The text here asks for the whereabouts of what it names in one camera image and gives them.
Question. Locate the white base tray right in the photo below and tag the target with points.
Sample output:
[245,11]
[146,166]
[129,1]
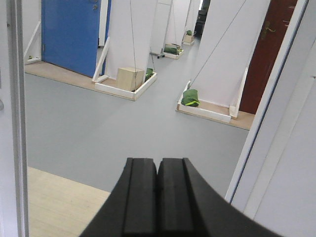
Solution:
[230,115]

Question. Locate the dark red door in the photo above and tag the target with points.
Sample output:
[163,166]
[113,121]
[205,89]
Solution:
[267,47]

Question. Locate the light wooden platform board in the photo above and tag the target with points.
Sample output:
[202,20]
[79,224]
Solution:
[60,207]

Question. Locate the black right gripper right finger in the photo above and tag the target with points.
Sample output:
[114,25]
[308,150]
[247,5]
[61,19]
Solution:
[189,207]

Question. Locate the blue door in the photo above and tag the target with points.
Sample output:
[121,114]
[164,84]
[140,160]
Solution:
[72,30]

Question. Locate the white wooden base tray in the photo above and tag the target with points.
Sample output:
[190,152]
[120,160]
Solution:
[100,82]

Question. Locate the green sandbag near red door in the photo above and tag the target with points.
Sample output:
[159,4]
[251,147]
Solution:
[190,98]

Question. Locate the white framed sliding glass door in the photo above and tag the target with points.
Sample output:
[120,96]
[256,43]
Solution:
[13,153]

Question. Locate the white panel wall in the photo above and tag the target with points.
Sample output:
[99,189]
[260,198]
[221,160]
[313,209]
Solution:
[230,33]
[130,29]

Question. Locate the white door frame post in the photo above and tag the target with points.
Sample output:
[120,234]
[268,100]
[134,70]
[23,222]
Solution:
[274,182]

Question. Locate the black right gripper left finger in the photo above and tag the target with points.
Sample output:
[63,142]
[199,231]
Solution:
[130,209]

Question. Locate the wooden box in tray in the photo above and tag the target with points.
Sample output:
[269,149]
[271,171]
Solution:
[129,78]

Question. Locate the white panel wall centre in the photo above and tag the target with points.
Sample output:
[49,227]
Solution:
[130,29]

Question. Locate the white panel wall right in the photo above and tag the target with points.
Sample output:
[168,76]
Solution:
[230,33]

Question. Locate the green sandbag far tray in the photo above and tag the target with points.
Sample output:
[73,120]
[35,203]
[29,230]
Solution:
[173,49]

